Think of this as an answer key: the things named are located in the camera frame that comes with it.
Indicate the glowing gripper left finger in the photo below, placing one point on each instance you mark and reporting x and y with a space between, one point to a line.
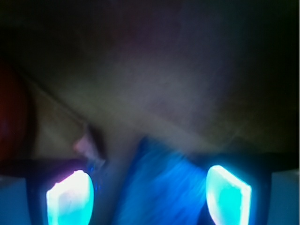
60 192

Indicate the brown paper-lined bin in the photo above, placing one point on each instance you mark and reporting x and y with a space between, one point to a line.
202 75

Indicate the blue sponge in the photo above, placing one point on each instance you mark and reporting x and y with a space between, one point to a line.
162 187

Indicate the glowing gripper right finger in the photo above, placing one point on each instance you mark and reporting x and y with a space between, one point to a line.
238 189

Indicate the orange toy donut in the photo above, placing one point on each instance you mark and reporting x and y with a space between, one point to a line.
13 109

